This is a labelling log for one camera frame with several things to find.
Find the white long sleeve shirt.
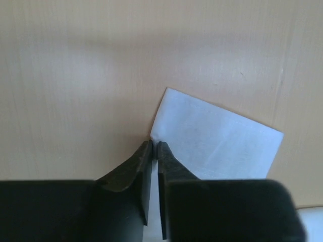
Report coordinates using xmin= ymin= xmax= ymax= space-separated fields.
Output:
xmin=143 ymin=88 xmax=322 ymax=241

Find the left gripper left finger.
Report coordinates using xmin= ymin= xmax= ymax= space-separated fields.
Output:
xmin=1 ymin=141 xmax=153 ymax=241

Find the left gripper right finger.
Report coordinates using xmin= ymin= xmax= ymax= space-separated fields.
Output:
xmin=157 ymin=142 xmax=306 ymax=241

